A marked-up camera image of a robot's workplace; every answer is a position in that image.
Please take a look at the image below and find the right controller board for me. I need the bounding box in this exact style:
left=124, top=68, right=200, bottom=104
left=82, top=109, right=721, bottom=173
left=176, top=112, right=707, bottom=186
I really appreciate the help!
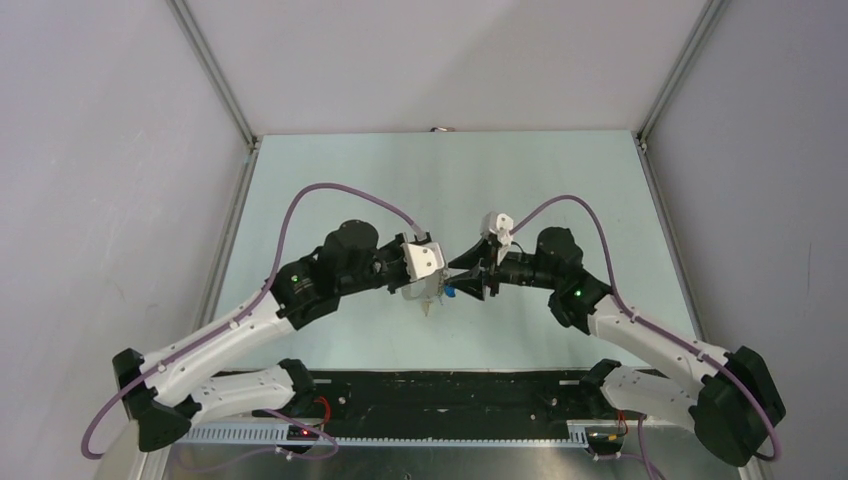
left=587, top=431, right=627, bottom=444

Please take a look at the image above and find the left controller board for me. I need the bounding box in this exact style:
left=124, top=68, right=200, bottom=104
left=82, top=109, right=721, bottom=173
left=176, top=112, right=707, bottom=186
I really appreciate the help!
left=286, top=425, right=322, bottom=443

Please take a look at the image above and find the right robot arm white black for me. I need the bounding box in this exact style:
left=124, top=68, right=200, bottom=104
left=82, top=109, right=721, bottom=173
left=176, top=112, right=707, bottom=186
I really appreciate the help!
left=448, top=227, right=786, bottom=467

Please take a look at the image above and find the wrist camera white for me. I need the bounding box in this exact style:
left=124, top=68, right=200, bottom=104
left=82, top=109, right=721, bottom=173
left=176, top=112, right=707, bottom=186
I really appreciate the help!
left=480, top=211, right=514, bottom=265
left=401, top=233, right=446, bottom=283

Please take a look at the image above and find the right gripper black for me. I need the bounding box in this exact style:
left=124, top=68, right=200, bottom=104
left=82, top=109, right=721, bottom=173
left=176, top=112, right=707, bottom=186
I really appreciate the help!
left=444, top=236, right=559, bottom=301

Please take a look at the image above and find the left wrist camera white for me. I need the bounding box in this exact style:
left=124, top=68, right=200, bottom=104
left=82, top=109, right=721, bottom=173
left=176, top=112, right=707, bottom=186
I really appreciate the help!
left=401, top=233, right=446, bottom=283

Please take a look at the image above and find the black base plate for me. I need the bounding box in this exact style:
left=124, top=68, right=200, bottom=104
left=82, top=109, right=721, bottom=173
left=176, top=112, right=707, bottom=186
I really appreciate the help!
left=185, top=357, right=717, bottom=442

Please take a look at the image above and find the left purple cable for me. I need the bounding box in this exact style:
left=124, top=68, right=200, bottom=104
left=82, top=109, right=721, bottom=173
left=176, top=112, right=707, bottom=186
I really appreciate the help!
left=80, top=182, right=432, bottom=475

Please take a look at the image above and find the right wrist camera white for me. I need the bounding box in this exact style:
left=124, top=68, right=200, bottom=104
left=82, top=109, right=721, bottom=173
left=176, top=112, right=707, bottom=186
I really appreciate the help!
left=480, top=211, right=514, bottom=265

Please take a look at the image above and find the aluminium frame post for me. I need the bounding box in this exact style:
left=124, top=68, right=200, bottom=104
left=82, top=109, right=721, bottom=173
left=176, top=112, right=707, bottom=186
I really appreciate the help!
left=165, top=0, right=258, bottom=152
left=635, top=0, right=730, bottom=152

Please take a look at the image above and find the right aluminium frame post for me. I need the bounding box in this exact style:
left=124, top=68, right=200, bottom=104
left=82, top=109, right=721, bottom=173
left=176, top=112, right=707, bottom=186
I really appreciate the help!
left=635, top=0, right=730, bottom=152

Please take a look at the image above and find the left aluminium frame post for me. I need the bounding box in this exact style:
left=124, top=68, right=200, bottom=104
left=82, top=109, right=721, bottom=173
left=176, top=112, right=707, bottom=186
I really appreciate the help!
left=165, top=0, right=258, bottom=152

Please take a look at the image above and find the controller board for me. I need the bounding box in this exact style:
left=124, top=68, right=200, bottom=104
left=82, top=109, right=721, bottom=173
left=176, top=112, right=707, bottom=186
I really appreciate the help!
left=286, top=425, right=322, bottom=443
left=587, top=431, right=627, bottom=444

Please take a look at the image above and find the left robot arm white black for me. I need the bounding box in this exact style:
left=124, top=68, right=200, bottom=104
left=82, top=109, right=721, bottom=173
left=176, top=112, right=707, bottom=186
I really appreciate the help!
left=112, top=220, right=444, bottom=452

